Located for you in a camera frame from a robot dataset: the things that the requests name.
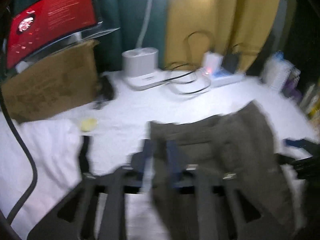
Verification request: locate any dark olive garment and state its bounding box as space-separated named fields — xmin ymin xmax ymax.
xmin=149 ymin=101 xmax=296 ymax=239

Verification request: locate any purple object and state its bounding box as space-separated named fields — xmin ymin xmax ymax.
xmin=282 ymin=76 xmax=302 ymax=102

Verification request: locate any white folded cloth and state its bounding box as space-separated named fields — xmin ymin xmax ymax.
xmin=1 ymin=116 xmax=83 ymax=239

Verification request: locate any white plastic basket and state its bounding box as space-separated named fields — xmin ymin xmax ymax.
xmin=260 ymin=51 xmax=300 ymax=92

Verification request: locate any small yellow object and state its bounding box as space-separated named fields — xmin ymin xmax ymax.
xmin=80 ymin=118 xmax=97 ymax=132

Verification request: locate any white power strip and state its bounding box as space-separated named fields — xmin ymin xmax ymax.
xmin=209 ymin=71 xmax=245 ymax=88

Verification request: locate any black charger adapter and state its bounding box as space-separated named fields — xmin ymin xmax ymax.
xmin=221 ymin=53 xmax=240 ymax=74

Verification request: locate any white charger adapter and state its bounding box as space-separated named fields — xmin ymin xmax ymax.
xmin=201 ymin=51 xmax=223 ymax=75

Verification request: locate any brown cardboard box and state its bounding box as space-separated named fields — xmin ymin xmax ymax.
xmin=1 ymin=40 xmax=98 ymax=123

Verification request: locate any yellow curtain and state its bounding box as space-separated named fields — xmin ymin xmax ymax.
xmin=164 ymin=0 xmax=280 ymax=67

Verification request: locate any white desk lamp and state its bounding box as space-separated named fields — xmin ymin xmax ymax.
xmin=122 ymin=0 xmax=193 ymax=90

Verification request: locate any teal curtain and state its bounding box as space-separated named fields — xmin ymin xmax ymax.
xmin=12 ymin=0 xmax=168 ymax=73

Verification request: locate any black strap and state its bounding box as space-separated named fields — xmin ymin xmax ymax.
xmin=78 ymin=135 xmax=91 ymax=174

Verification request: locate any black cable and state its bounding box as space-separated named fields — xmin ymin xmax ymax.
xmin=0 ymin=37 xmax=38 ymax=225

